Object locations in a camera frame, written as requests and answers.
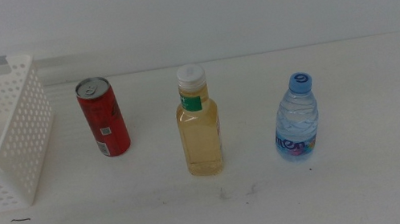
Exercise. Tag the red drink can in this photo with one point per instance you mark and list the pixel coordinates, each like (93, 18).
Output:
(105, 119)

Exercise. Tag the clear water bottle blue cap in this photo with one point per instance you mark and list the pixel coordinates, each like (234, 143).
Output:
(297, 120)

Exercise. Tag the yellow tea bottle white cap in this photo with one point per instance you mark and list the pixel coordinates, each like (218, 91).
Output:
(200, 140)

